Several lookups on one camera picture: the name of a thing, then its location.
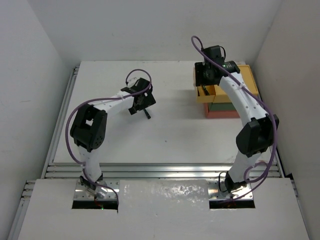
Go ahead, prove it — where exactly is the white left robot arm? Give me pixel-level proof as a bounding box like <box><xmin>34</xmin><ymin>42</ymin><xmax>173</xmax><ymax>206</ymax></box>
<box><xmin>65</xmin><ymin>78</ymin><xmax>156</xmax><ymax>194</ymax></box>

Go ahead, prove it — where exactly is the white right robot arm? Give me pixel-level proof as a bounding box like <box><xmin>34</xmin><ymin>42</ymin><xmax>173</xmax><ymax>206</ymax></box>
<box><xmin>194</xmin><ymin>45</ymin><xmax>279</xmax><ymax>193</ymax></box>

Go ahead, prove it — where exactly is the green drawer box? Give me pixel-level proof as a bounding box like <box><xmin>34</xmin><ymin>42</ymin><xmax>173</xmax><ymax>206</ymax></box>
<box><xmin>208</xmin><ymin>102</ymin><xmax>236</xmax><ymax>112</ymax></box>

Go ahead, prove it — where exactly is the yellow top drawer box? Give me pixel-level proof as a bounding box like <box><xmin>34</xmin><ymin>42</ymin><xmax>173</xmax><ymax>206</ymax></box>
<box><xmin>193</xmin><ymin>64</ymin><xmax>259</xmax><ymax>104</ymax></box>

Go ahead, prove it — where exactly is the red bottom drawer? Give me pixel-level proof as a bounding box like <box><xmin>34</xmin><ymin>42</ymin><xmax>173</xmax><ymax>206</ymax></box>
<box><xmin>203</xmin><ymin>103</ymin><xmax>240</xmax><ymax>119</ymax></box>

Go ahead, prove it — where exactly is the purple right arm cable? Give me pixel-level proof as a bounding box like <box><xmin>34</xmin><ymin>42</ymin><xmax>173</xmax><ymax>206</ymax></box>
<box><xmin>191</xmin><ymin>35</ymin><xmax>280</xmax><ymax>201</ymax></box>

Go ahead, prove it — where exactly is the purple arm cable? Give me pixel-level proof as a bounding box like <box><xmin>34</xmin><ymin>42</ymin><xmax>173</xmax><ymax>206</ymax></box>
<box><xmin>191</xmin><ymin>35</ymin><xmax>280</xmax><ymax>201</ymax></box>
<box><xmin>65</xmin><ymin>69</ymin><xmax>153</xmax><ymax>208</ymax></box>

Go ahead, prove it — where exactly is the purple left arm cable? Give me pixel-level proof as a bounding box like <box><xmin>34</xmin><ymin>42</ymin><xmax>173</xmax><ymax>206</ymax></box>
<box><xmin>65</xmin><ymin>69</ymin><xmax>153</xmax><ymax>208</ymax></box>

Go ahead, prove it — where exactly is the aluminium frame rail front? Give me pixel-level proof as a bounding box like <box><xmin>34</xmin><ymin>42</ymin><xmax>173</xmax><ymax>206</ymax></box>
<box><xmin>42</xmin><ymin>162</ymin><xmax>283</xmax><ymax>180</ymax></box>

